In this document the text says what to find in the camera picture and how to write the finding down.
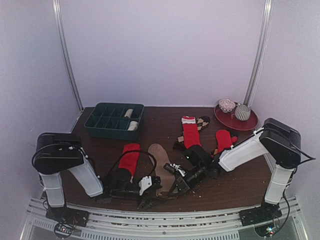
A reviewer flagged beige sock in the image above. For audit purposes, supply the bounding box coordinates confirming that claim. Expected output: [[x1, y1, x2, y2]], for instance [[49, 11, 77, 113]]
[[148, 143, 176, 199], [123, 108, 134, 118]]

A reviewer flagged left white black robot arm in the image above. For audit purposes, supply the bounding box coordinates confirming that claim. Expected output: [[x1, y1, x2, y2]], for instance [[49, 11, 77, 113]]
[[31, 132, 167, 222]]

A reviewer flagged red sock near left arm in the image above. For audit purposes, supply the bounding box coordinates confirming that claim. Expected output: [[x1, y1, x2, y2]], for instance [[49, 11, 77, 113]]
[[118, 143, 141, 177]]

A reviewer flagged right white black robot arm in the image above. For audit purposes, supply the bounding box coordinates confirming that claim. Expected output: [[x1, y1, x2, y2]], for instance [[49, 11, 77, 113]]
[[163, 118, 301, 221]]

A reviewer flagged red sock with white cuff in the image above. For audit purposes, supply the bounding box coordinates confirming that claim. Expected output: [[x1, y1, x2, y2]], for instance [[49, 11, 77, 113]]
[[181, 116, 201, 149]]

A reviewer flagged red sock on right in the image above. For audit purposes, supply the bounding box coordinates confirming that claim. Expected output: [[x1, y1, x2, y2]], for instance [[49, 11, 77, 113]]
[[215, 129, 238, 153]]

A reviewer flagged argyle sock at back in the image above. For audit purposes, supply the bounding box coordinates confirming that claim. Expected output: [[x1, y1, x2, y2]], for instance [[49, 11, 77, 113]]
[[173, 115, 211, 152]]

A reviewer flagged red plate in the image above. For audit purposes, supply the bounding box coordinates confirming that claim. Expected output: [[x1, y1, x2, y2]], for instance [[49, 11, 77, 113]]
[[214, 105, 259, 131]]

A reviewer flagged green divided organizer tray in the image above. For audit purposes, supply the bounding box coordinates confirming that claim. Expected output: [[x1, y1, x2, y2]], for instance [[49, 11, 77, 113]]
[[84, 102, 145, 141]]

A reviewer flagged white dotted bowl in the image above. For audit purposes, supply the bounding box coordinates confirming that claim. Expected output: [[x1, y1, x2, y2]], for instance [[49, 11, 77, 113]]
[[218, 98, 236, 113]]

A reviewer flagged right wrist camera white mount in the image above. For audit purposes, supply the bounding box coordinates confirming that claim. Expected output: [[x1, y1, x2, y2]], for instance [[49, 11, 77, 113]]
[[163, 162, 187, 177]]

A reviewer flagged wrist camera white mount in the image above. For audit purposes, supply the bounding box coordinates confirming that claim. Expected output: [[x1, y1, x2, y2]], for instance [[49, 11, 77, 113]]
[[163, 162, 187, 177], [138, 175, 161, 196]]

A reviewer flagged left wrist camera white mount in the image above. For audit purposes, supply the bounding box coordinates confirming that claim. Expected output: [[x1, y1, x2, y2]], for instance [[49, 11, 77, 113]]
[[138, 175, 161, 196]]

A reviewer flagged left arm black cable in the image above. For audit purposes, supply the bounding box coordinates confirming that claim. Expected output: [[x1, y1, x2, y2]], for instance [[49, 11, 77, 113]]
[[106, 149, 158, 187]]

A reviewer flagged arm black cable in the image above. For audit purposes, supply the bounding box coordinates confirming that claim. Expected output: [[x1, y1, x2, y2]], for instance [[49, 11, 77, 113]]
[[106, 149, 158, 187], [279, 139, 316, 226]]

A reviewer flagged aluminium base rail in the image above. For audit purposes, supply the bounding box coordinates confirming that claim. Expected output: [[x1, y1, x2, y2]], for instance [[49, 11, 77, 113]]
[[19, 197, 309, 240]]

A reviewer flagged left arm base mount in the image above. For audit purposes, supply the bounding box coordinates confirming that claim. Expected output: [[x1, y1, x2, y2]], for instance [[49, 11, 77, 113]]
[[45, 206, 90, 239]]

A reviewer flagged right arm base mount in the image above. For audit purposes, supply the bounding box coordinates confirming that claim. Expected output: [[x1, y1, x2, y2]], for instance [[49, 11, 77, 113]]
[[239, 203, 282, 238]]

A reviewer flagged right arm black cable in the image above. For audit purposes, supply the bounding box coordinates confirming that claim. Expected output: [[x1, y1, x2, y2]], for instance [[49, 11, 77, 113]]
[[279, 139, 316, 226]]

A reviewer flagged right aluminium frame post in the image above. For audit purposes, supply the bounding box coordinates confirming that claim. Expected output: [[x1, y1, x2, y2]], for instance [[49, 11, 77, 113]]
[[243, 0, 273, 108]]

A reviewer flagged aluminium frame post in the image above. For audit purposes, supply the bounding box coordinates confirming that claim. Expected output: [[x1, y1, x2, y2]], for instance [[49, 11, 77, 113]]
[[52, 0, 84, 112], [243, 0, 273, 108]]

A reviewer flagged left aluminium frame post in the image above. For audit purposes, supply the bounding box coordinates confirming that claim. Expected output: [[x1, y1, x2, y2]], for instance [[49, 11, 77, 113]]
[[52, 0, 84, 112]]

